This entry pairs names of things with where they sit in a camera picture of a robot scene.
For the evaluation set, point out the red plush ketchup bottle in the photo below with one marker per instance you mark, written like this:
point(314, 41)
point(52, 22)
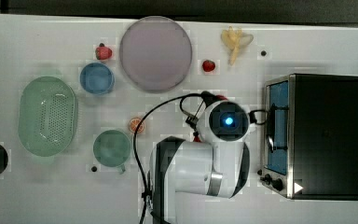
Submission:
point(221, 97)

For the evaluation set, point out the silver toaster oven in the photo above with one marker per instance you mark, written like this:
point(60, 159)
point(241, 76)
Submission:
point(310, 140)

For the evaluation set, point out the green plastic cup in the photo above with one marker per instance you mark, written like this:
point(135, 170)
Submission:
point(112, 149)

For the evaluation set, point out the green plastic colander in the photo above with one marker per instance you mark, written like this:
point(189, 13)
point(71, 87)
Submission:
point(48, 116)

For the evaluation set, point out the orange slice toy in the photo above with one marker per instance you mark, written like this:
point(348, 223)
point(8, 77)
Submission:
point(136, 125)

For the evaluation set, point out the peeled banana toy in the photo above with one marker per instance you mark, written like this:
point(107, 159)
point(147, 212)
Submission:
point(235, 40)

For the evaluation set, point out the grey round plate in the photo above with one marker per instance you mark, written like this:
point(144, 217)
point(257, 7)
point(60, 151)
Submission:
point(156, 54)

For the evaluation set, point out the strawberry toy with green leaves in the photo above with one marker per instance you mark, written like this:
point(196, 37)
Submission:
point(102, 52)

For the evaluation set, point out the blue plastic bowl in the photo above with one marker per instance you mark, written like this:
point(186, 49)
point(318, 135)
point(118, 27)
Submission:
point(96, 78)

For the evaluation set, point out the small red strawberry toy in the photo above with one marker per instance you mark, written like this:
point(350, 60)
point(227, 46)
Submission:
point(208, 66)

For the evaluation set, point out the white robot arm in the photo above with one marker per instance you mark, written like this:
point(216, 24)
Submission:
point(217, 165)

